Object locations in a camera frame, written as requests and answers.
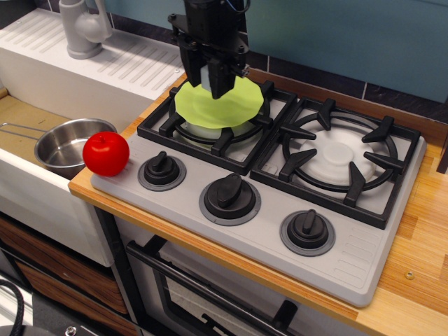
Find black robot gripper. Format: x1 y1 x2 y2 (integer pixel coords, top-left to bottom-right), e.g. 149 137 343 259
168 1 251 99

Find light grey-blue cube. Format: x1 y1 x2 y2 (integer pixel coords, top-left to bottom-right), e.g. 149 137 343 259
200 65 211 92

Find lime green plate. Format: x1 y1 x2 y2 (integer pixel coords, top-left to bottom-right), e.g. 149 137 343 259
174 77 264 129

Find small steel pot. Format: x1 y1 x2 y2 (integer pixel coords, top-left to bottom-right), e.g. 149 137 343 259
1 118 116 180

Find white toy sink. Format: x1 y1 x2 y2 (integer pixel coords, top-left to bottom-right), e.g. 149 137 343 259
1 9 183 267

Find black left burner grate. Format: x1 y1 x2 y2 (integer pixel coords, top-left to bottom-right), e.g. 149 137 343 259
137 80 298 175

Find black burner grate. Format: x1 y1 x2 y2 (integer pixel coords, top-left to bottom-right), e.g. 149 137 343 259
137 80 298 175
251 98 421 230

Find black left stove knob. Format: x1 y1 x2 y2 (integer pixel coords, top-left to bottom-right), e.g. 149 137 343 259
138 150 187 192

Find black stove knob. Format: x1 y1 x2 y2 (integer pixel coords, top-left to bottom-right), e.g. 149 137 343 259
280 209 336 257
138 150 187 192
199 173 261 226

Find grey toy faucet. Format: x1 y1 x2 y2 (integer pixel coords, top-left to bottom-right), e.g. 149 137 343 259
59 0 113 60

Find red toy tomato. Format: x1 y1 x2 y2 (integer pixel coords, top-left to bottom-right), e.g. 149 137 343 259
83 132 130 176

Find black middle stove knob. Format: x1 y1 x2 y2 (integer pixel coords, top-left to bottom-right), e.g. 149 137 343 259
199 173 261 226

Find white right burner cap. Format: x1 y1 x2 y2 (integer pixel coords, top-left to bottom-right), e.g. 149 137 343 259
300 128 376 186

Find grey toy stovetop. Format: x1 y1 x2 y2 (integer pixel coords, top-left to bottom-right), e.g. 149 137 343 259
90 87 428 309

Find black right burner grate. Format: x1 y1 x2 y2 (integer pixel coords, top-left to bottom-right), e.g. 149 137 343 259
251 98 421 230

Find black right stove knob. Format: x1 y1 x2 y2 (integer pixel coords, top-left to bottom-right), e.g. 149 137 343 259
280 209 336 257

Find wooden drawer fronts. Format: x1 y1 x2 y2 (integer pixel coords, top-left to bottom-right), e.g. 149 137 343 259
1 214 138 335

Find black oven door handle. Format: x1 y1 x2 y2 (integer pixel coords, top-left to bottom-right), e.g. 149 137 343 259
126 241 297 336

